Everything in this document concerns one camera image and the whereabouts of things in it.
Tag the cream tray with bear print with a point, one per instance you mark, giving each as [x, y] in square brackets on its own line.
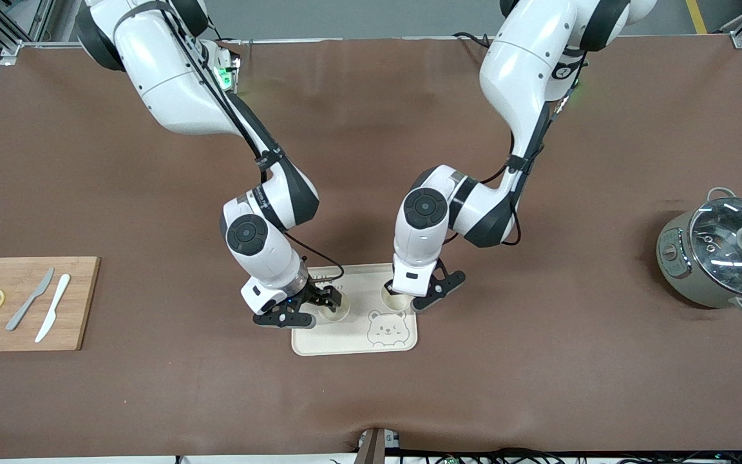
[345, 335]

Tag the wooden cutting board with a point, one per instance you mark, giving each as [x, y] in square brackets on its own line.
[78, 303]

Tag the white plastic knife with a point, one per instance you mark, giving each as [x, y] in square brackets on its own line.
[54, 306]

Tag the brown table mat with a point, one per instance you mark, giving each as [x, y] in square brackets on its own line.
[87, 193]

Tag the white plastic cup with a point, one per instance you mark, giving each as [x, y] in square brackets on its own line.
[389, 303]

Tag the grey plastic knife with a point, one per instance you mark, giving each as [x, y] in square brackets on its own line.
[29, 299]

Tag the cream paper cup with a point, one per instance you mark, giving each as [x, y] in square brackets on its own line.
[340, 313]

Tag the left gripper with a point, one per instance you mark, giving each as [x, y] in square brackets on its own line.
[388, 285]

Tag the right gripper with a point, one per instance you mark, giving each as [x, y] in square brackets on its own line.
[317, 294]

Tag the glass pot lid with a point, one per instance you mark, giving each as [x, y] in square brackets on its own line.
[725, 248]

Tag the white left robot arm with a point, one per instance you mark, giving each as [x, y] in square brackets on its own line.
[525, 58]

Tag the grey-green electric cooking pot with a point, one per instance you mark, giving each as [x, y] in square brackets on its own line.
[674, 258]

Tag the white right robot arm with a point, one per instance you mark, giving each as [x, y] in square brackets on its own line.
[171, 84]

